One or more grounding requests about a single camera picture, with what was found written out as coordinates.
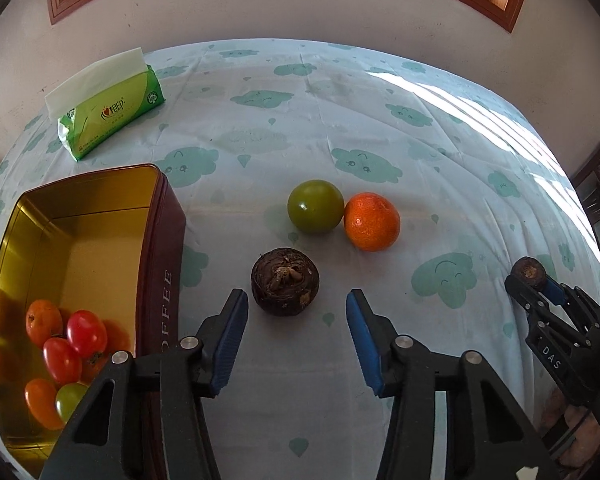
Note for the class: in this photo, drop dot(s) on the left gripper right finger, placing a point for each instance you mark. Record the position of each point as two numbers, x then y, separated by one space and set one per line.
448 410

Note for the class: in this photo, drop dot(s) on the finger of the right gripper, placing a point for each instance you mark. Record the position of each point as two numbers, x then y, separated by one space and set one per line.
535 300
572 299

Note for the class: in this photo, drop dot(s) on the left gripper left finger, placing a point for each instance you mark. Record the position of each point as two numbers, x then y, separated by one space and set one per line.
142 418

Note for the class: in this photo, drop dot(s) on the dark passion fruit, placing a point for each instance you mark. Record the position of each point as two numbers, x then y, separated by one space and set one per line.
530 271
284 282

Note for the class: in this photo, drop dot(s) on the green tomato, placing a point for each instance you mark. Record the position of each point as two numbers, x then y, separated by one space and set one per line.
315 207
68 397

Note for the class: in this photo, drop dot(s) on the small red tomato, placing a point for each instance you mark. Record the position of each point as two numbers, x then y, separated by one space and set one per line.
62 361

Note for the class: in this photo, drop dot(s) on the large red tomato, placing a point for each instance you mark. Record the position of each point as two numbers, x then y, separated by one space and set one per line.
87 334

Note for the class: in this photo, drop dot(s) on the orange mandarin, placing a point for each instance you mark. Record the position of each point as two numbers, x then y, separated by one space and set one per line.
40 395
43 321
371 222

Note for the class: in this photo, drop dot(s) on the gold maroon toffee tin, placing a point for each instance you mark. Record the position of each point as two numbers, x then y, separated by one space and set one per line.
108 241

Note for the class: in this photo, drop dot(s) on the green tomato on table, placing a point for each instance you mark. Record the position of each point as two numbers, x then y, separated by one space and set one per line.
315 207

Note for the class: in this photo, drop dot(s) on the cloud pattern tablecloth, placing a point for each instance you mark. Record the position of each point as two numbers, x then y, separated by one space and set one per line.
415 185

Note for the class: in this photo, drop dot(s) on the green tissue pack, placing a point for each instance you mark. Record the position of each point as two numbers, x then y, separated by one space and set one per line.
101 99

